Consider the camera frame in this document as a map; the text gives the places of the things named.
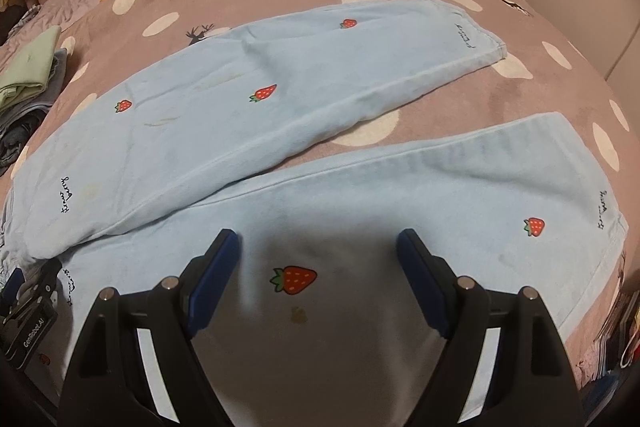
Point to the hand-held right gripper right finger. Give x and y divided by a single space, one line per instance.
421 278

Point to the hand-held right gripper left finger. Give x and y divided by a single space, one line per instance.
212 278

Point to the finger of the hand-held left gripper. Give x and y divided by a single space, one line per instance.
42 276

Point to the light blue denim shorts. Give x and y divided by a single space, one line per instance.
300 107

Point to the dark folded jeans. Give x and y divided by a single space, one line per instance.
20 132

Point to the colourful printed paper stack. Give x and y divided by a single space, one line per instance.
622 322

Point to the green folded cloth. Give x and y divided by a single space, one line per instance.
30 67

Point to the pink bed sheet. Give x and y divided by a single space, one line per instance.
65 4

